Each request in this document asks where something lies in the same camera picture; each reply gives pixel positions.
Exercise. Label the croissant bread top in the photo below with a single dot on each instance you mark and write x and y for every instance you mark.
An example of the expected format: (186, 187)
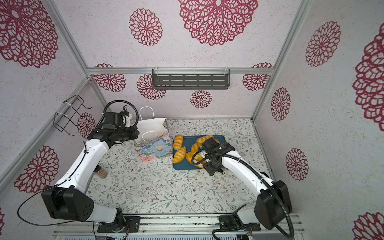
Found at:
(201, 140)

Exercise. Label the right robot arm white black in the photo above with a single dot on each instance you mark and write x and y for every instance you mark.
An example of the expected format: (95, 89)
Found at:
(273, 203)

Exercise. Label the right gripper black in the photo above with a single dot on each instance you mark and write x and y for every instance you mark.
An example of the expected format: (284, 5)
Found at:
(209, 170)

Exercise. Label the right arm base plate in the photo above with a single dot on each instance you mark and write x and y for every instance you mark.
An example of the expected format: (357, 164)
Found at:
(230, 222)

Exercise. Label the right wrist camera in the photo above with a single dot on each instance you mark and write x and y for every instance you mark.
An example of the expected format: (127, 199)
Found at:
(210, 144)

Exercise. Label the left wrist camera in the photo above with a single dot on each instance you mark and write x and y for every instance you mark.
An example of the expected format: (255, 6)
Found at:
(115, 121)

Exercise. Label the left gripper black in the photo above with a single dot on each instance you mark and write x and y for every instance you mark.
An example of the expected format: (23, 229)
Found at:
(135, 132)

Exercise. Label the small croissant centre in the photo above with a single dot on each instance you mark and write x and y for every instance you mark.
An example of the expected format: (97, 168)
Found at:
(195, 147)

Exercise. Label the striped bread roll upper left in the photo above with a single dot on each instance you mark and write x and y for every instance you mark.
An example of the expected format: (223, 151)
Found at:
(178, 142)

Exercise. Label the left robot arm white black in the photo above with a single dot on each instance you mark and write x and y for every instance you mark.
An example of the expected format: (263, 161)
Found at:
(67, 199)

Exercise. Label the grey wall shelf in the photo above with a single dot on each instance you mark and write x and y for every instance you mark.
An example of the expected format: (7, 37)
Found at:
(191, 79)

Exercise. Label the croissant bread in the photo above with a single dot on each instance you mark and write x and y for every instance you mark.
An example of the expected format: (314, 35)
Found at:
(179, 155)
(201, 140)

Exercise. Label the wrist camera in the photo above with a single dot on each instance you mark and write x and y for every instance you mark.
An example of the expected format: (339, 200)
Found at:
(115, 121)
(210, 144)

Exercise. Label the tape roll on table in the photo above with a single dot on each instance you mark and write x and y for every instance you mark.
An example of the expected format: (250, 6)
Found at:
(100, 172)

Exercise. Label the floral paper gift bag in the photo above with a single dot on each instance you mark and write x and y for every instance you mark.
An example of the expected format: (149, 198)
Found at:
(154, 140)

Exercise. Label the black wire wall rack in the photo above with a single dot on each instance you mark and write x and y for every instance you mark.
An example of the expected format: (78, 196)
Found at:
(62, 119)

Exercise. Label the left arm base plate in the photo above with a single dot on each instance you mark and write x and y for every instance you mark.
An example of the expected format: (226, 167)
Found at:
(127, 225)

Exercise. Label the large round bread loaf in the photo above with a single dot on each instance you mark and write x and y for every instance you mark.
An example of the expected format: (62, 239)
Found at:
(197, 158)

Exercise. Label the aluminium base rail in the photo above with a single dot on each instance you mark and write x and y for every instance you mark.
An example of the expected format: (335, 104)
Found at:
(165, 227)

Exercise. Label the croissant bread lower left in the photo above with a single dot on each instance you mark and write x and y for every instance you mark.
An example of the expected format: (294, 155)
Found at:
(179, 155)

